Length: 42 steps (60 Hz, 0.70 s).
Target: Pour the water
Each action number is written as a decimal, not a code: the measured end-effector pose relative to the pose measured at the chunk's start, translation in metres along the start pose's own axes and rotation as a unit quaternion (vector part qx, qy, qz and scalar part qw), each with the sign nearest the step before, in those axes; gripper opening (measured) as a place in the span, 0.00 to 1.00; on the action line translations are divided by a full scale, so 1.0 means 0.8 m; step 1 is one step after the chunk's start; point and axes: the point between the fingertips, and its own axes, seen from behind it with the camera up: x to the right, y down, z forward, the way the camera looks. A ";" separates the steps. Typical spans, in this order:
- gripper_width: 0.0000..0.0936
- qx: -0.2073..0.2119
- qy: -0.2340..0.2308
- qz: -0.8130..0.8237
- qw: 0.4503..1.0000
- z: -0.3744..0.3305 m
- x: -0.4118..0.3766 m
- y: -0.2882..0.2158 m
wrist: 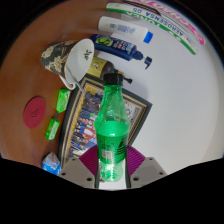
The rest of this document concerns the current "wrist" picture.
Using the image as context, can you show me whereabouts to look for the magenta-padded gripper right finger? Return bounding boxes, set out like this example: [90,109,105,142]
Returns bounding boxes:
[123,144,168,189]

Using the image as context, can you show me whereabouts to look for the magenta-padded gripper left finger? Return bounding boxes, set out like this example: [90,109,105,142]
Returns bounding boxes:
[58,143,102,189]

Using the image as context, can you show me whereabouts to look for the white blue-capped lotion bottle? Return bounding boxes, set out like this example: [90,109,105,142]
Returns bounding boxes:
[97,15,154,44]

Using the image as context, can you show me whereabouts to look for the long pink box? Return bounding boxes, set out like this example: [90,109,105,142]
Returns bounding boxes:
[123,0,206,46]

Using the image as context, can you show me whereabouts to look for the green plastic drink bottle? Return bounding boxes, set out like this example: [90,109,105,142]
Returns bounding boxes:
[94,73,131,183]

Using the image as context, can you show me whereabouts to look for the dark blue pump bottle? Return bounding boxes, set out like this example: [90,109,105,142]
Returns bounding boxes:
[89,33,153,70]

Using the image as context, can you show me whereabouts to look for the metal spoon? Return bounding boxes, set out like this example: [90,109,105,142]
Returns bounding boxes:
[64,64,86,95]

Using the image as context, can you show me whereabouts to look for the blue tissue pack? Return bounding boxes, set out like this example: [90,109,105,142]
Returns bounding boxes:
[41,151,63,177]

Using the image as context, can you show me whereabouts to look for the small green packet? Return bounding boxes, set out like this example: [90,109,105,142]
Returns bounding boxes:
[44,117,61,141]
[55,88,72,114]

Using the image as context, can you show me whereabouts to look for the black framed group picture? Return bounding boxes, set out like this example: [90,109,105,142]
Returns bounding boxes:
[57,73,153,168]

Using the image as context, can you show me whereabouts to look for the long green and white box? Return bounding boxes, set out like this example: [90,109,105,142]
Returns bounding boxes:
[105,2,198,56]

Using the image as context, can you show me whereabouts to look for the camouflage print white mug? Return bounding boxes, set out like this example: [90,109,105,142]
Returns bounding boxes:
[40,38,96,91]

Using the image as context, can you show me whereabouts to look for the flat round red coaster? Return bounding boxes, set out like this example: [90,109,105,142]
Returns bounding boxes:
[22,96,47,130]

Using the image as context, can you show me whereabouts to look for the brown yellow-label pump bottle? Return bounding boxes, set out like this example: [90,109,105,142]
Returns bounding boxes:
[84,55,134,85]

